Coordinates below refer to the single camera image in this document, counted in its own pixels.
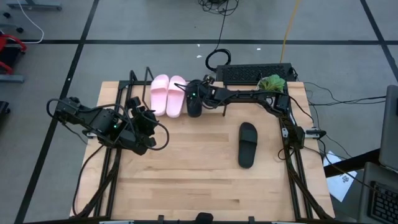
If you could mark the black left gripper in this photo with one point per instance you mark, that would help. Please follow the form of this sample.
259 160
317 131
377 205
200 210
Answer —
143 124

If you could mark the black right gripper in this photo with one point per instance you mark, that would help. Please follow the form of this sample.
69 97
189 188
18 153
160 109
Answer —
210 95

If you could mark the black foam slide sandal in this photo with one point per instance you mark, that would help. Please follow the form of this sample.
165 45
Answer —
194 109
247 144

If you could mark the pink foam slide sandal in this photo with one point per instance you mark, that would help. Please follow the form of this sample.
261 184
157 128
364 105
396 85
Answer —
175 98
160 95

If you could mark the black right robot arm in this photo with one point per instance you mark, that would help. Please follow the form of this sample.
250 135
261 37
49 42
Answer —
267 98

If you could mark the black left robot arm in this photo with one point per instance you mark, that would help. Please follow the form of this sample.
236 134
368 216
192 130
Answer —
99 119

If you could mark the black keyboard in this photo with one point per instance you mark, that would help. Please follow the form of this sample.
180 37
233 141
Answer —
384 202
248 72

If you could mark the green plant in patterned pot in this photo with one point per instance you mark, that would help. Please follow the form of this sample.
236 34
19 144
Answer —
272 83

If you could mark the red and black cart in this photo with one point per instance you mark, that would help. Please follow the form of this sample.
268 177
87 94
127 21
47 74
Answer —
9 53

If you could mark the grey metal floor bar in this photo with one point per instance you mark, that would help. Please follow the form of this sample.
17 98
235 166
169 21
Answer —
34 4

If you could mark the white paper sheet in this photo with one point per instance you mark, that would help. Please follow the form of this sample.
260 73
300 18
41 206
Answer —
340 183

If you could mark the grey laptop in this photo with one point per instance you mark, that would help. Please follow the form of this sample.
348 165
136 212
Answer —
390 127

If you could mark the black frame wooden shelf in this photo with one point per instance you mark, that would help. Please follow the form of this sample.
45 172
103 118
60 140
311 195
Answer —
146 84

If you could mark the black aluminium rig frame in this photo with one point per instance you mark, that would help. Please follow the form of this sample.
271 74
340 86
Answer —
107 186

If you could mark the black table-level camera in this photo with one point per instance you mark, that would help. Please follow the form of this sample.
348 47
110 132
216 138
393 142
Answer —
204 218

